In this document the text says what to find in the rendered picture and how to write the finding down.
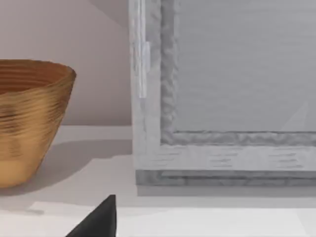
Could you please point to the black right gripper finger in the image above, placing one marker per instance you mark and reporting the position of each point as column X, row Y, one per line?
column 103, row 219

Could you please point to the grey cabinet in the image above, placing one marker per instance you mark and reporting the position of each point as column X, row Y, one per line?
column 153, row 158

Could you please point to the brown ribbed wooden bowl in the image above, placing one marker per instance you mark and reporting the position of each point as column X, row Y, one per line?
column 29, row 118

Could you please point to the grey cabinet door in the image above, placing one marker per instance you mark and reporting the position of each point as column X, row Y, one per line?
column 242, row 69

